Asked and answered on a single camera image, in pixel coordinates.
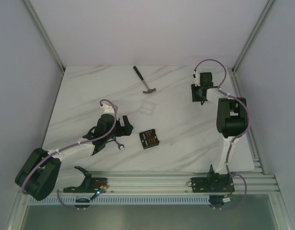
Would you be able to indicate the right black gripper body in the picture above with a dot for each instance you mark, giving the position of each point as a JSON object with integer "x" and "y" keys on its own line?
{"x": 202, "y": 99}

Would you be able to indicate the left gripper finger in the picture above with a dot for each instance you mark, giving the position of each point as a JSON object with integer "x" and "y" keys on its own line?
{"x": 119, "y": 126}
{"x": 128, "y": 128}

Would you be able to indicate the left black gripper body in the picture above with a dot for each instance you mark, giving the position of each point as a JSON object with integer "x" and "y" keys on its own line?
{"x": 124, "y": 127}

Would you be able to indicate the black fuse box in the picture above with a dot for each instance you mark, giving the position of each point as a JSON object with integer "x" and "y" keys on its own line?
{"x": 149, "y": 139}

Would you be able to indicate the clear fuse box cover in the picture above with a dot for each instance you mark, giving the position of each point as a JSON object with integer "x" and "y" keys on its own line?
{"x": 147, "y": 108}

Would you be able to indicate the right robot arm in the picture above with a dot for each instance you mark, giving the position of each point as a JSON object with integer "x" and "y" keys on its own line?
{"x": 231, "y": 124}

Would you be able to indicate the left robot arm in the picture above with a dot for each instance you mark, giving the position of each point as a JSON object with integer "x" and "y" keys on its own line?
{"x": 44, "y": 173}

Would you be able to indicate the silver combination wrench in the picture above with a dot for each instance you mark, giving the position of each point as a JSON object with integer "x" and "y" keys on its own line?
{"x": 120, "y": 146}

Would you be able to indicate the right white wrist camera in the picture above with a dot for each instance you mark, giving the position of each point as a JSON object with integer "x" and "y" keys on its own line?
{"x": 196, "y": 76}

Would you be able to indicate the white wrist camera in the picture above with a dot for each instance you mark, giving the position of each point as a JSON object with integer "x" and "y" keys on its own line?
{"x": 108, "y": 109}
{"x": 196, "y": 76}

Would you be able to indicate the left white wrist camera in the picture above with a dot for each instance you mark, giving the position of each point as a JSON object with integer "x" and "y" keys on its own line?
{"x": 108, "y": 109}

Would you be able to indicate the black handled claw hammer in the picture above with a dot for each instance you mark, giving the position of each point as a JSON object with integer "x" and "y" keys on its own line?
{"x": 148, "y": 89}

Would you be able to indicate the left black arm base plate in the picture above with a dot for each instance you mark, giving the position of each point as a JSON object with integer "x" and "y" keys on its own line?
{"x": 99, "y": 184}

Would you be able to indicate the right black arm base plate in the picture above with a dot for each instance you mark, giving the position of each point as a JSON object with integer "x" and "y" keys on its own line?
{"x": 200, "y": 185}

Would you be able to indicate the aluminium front rail frame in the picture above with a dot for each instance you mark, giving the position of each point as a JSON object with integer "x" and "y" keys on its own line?
{"x": 176, "y": 183}

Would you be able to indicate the slotted grey cable duct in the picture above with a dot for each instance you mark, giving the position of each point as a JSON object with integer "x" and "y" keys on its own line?
{"x": 124, "y": 200}

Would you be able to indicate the right aluminium corner post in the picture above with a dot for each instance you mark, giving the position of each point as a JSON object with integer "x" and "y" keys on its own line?
{"x": 254, "y": 33}

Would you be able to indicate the aluminium corner post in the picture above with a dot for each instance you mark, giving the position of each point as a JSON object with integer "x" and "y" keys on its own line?
{"x": 254, "y": 33}
{"x": 36, "y": 20}

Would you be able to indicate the left aluminium corner post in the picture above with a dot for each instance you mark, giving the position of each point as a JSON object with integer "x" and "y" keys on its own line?
{"x": 36, "y": 20}

